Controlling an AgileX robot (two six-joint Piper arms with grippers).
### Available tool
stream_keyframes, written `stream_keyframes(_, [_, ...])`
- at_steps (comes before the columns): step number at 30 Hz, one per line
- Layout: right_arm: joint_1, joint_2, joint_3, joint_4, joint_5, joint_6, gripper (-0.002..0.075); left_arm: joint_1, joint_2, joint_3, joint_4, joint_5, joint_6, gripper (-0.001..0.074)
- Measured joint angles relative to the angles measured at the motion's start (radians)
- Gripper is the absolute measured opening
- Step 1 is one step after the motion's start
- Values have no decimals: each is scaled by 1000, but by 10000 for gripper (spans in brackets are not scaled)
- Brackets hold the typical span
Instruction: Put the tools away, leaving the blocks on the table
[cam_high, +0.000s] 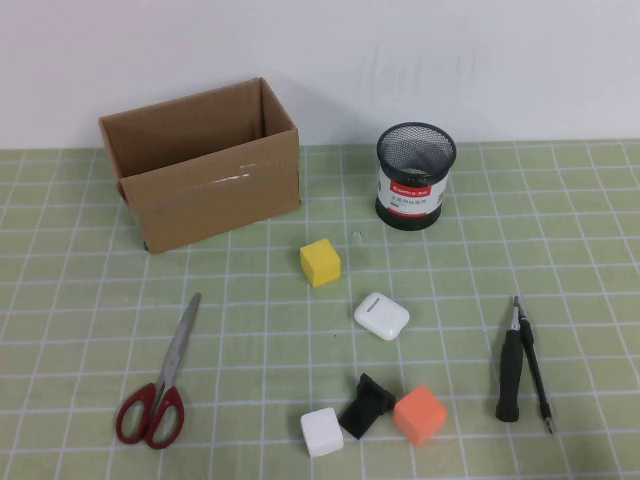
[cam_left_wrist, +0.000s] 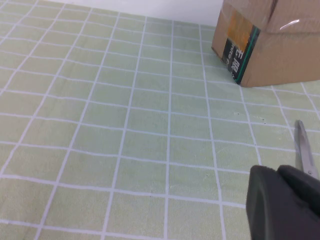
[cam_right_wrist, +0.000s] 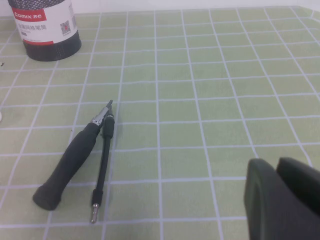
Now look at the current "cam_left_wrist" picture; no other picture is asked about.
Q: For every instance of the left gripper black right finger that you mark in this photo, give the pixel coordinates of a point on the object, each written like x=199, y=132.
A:
x=305, y=190

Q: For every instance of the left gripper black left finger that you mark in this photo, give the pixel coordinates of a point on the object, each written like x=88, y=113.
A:
x=270, y=212

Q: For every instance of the brown cardboard box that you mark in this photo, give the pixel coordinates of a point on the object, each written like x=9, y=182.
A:
x=275, y=62

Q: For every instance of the green white checked tablecloth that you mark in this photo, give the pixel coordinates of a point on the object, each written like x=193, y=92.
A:
x=125, y=125

